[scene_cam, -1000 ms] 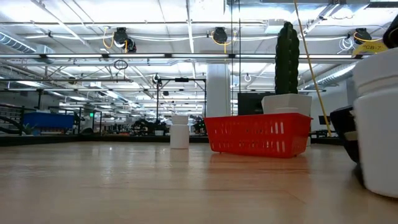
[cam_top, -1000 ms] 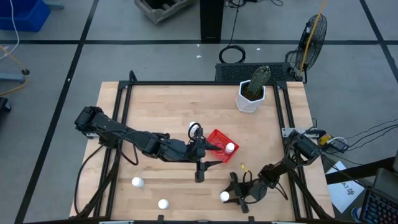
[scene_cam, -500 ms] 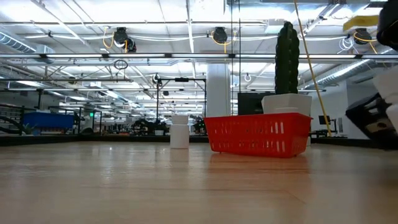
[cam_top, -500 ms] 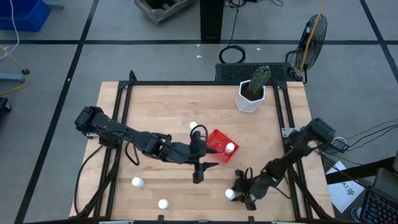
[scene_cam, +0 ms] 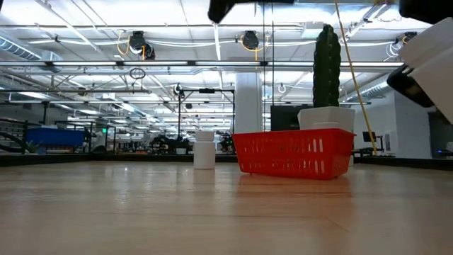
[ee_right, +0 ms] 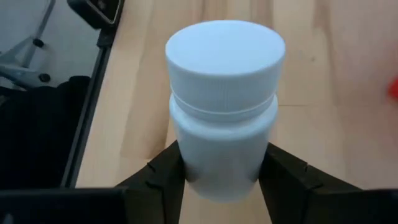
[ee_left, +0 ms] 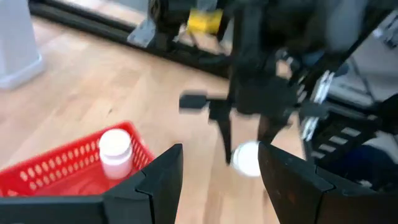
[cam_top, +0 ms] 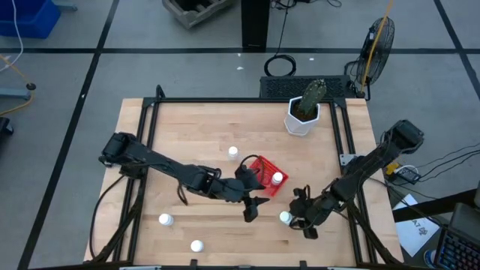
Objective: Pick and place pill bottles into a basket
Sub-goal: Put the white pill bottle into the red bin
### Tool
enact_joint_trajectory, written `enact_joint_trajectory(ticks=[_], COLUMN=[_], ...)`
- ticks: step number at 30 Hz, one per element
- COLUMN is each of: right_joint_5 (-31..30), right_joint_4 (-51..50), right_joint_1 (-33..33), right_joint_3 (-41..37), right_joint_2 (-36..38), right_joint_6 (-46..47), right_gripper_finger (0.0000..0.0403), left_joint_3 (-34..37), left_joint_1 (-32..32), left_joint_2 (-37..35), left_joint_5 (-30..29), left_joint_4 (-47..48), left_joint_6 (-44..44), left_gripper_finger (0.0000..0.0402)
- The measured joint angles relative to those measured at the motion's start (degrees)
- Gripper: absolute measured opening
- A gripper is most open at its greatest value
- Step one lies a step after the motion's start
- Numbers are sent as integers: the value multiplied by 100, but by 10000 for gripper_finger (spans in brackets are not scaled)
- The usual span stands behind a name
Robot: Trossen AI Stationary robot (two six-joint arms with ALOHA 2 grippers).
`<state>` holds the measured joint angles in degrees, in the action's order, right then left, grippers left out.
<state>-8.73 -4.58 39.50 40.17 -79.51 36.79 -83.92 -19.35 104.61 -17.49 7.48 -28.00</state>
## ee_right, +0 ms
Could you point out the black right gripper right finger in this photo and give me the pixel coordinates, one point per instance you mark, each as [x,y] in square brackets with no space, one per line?
[295,193]

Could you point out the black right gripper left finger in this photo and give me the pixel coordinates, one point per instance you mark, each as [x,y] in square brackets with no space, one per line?
[155,193]

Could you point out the white pill bottle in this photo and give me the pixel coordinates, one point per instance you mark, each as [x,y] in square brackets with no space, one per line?
[224,93]

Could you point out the red plastic mesh basket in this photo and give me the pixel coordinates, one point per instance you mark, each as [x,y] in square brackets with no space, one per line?
[394,90]

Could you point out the black bulky object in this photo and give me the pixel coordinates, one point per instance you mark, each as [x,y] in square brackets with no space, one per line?
[37,133]

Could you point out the grey wheeled chair base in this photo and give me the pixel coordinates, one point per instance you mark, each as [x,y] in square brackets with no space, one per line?
[18,74]

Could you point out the black aluminium table frame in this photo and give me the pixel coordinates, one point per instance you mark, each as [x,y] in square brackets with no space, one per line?
[90,109]

